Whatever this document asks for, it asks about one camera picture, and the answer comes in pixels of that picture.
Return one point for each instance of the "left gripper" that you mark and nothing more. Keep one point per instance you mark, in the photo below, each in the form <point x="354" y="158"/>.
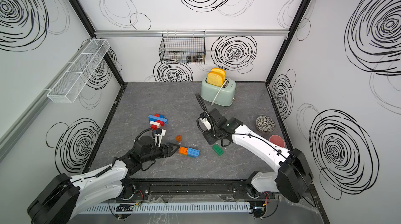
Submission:
<point x="168" y="149"/>

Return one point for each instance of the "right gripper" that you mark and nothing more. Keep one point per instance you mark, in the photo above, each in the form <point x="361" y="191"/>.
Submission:
<point x="207" y="137"/>

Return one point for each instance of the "orange rectangular brick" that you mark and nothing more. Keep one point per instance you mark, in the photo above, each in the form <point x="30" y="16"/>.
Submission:
<point x="183" y="151"/>

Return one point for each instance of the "brown square brick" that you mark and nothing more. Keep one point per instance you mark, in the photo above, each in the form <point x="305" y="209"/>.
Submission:
<point x="178" y="138"/>

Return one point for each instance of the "light blue vertical brick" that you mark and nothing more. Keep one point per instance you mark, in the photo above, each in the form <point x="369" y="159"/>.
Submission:
<point x="193" y="152"/>

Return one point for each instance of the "white rectangular brick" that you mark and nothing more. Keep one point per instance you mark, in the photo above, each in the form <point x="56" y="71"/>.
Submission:
<point x="155" y="123"/>

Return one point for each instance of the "light blue long brick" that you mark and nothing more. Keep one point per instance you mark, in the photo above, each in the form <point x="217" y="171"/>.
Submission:
<point x="157" y="118"/>

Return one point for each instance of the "green brick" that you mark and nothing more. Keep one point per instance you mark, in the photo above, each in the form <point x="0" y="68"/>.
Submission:
<point x="217" y="149"/>

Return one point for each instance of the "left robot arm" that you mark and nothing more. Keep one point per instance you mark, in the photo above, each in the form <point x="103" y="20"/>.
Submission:
<point x="67" y="196"/>

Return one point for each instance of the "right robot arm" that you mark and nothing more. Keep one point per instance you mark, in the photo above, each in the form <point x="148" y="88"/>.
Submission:
<point x="291" y="175"/>

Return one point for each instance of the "mint green toaster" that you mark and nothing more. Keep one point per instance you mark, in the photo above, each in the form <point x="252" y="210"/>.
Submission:
<point x="222" y="96"/>

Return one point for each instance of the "yellow toast slice front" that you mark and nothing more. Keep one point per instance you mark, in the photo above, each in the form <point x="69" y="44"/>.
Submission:
<point x="215" y="79"/>

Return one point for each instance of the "yellow toast slice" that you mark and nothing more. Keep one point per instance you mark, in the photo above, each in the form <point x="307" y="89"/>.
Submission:
<point x="215" y="79"/>
<point x="219" y="71"/>

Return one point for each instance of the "yellow toast slice back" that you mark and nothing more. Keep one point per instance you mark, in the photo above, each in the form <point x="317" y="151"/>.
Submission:
<point x="219" y="71"/>

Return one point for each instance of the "dark object in basket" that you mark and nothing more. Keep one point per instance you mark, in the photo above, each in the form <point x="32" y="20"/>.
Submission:
<point x="195" y="59"/>

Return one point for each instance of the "speckled plate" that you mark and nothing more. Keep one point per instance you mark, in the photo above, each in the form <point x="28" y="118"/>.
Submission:
<point x="265" y="124"/>

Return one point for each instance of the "pink cup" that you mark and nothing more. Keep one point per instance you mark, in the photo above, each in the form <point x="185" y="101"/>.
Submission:
<point x="278" y="141"/>

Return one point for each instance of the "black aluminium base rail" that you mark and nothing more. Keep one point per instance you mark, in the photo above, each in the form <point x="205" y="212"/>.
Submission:
<point x="239" y="189"/>

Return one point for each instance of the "black wire basket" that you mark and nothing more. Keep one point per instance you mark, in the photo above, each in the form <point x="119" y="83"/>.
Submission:
<point x="177" y="45"/>

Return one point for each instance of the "white cable duct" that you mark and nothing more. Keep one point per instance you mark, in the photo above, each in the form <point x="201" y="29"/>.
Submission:
<point x="170" y="208"/>

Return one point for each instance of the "white wire shelf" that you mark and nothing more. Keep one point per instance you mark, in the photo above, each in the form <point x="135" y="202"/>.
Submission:
<point x="88" y="69"/>

